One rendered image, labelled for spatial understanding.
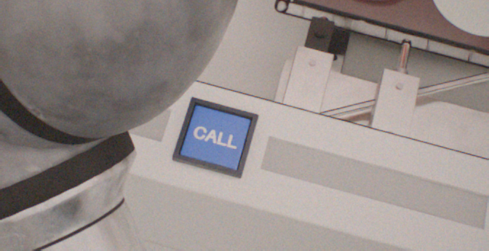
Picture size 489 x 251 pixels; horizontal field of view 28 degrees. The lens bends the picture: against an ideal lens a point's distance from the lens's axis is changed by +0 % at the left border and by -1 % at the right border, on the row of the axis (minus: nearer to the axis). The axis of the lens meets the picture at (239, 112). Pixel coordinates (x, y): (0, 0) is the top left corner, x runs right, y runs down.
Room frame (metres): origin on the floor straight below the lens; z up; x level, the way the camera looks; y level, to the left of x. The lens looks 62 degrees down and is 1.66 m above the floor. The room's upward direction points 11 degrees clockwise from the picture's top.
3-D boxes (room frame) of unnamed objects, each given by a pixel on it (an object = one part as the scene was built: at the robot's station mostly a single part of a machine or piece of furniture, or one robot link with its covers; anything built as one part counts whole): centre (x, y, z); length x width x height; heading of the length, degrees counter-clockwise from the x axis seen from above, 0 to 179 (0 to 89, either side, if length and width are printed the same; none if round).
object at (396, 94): (0.43, -0.13, 0.89); 0.08 x 0.03 x 0.03; 175
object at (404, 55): (0.49, -0.14, 0.89); 0.05 x 0.01 x 0.01; 175
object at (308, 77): (0.43, -0.05, 0.89); 0.08 x 0.03 x 0.03; 175
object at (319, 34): (0.49, -0.06, 0.90); 0.04 x 0.02 x 0.03; 175
